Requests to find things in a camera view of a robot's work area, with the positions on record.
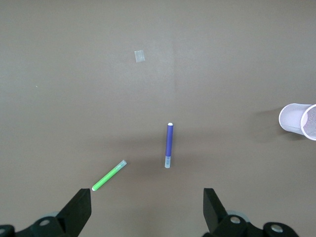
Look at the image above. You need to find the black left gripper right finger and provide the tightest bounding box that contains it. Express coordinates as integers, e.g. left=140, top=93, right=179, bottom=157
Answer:
left=201, top=188, right=301, bottom=237

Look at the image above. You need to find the blue marker pen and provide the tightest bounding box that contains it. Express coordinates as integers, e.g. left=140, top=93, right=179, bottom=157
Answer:
left=164, top=122, right=174, bottom=169

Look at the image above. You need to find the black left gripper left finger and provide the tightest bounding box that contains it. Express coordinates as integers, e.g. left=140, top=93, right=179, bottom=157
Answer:
left=0, top=188, right=92, bottom=237

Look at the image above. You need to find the green highlighter pen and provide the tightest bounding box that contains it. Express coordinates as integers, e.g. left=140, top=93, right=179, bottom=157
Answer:
left=91, top=159, right=128, bottom=192

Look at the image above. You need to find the pink plastic cup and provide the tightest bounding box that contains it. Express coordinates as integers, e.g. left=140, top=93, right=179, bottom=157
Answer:
left=278, top=103, right=316, bottom=142

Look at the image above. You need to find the small transparent tape piece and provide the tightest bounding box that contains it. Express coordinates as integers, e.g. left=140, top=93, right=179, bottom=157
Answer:
left=134, top=50, right=146, bottom=63

